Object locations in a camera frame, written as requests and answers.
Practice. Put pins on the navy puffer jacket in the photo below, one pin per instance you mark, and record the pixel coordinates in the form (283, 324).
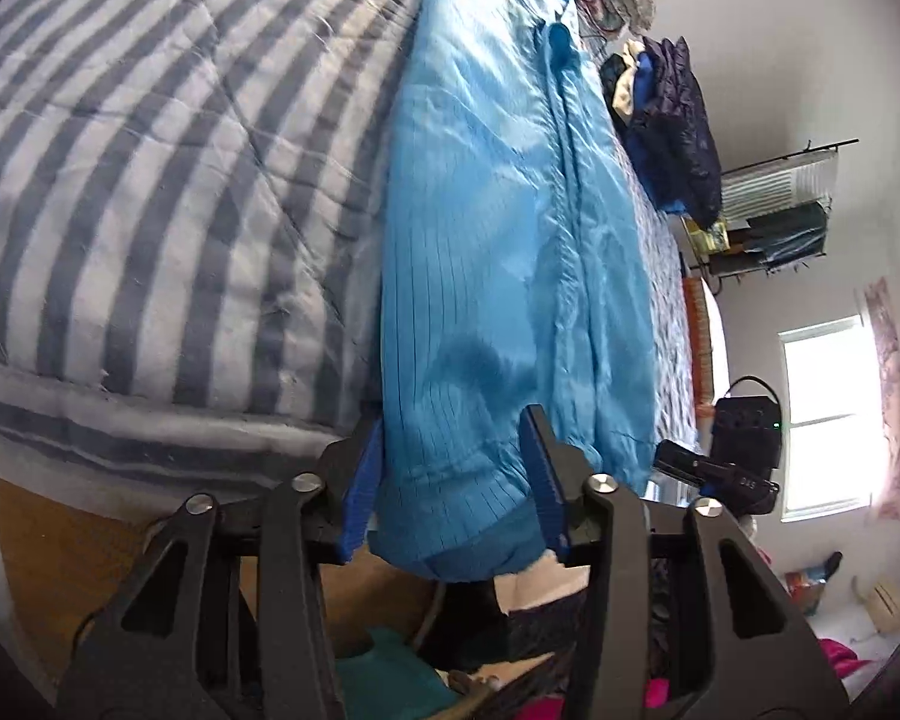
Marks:
(679, 127)

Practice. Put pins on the cream cloth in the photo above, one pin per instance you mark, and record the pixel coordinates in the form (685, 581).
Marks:
(624, 82)

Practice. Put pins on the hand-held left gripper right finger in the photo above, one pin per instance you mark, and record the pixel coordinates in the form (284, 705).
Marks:
(540, 480)

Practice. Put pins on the white striped hanging cloth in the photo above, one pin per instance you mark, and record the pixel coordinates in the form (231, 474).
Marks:
(772, 187)

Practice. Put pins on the blue pinstriped garment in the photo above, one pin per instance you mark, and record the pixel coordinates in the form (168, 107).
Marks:
(487, 240)

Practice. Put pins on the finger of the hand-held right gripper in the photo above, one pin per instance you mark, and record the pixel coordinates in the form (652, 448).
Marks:
(679, 459)

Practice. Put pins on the yellow box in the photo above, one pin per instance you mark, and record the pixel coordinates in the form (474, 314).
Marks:
(709, 238)

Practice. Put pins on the dark hanging clothes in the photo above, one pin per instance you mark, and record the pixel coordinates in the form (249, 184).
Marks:
(787, 236)

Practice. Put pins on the black clothes rack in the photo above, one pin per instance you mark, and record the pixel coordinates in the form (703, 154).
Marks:
(832, 146)

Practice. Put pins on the window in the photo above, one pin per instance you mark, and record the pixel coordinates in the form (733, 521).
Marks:
(829, 420)

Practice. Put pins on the beige box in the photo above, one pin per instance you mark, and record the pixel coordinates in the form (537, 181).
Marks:
(889, 604)

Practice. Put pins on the orange patterned cloth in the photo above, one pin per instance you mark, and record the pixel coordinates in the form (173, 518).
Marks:
(701, 345)

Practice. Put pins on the blue patterned bed sheet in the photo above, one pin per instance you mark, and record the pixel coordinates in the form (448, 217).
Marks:
(667, 300)

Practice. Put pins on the floral curtain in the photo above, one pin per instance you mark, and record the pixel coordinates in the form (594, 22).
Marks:
(889, 390)

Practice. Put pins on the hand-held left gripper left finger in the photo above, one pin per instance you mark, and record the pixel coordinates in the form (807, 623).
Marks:
(364, 495)

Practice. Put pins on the grey striped blanket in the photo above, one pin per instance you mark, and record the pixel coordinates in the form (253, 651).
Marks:
(157, 165)

